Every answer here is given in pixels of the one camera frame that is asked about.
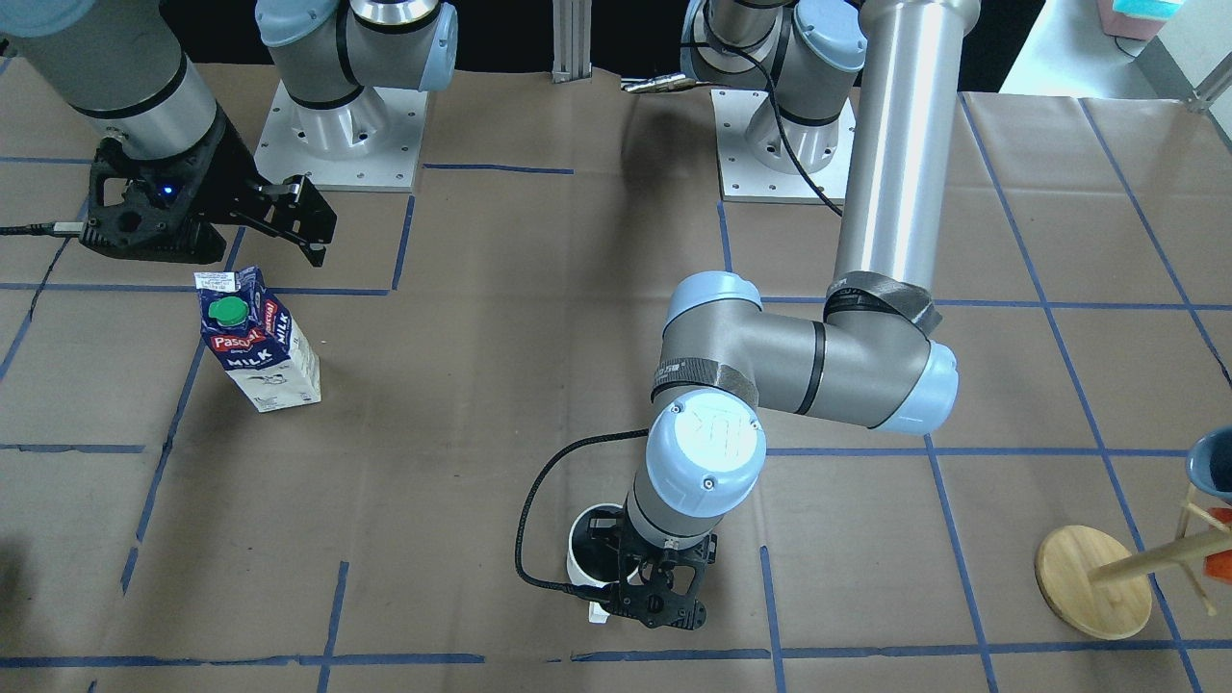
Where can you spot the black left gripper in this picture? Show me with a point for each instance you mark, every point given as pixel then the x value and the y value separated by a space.
pixel 705 552

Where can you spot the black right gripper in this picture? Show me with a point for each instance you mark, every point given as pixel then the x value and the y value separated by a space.
pixel 223 179

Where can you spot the white mug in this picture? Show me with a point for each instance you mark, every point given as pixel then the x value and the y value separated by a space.
pixel 592 559

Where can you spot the blue white milk carton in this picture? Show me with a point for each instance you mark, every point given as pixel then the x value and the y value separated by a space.
pixel 256 340

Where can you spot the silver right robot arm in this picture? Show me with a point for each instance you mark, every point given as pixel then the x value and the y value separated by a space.
pixel 119 65

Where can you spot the wooden mug tree stand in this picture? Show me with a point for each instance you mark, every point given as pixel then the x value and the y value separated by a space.
pixel 1097 586

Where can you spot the blue bowl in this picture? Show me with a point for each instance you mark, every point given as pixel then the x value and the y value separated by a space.
pixel 1209 464

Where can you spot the pink teal box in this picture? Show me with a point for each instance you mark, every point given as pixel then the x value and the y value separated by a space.
pixel 1139 20

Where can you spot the aluminium frame post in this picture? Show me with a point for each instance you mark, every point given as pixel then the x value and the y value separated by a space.
pixel 571 31

